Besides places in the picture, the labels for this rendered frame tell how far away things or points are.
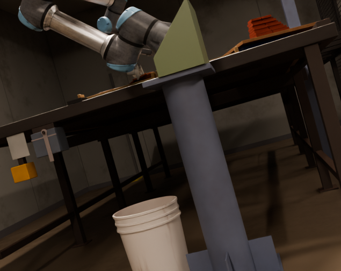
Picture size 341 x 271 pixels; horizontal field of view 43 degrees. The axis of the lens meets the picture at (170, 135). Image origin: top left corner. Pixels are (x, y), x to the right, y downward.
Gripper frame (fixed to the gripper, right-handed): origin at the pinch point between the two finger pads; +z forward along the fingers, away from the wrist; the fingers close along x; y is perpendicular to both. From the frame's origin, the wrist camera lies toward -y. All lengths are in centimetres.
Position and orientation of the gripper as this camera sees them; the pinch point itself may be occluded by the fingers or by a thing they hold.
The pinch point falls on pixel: (143, 80)
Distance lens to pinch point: 219.1
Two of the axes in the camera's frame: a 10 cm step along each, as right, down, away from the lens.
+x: -1.6, 0.6, -9.9
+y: -9.4, 3.0, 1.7
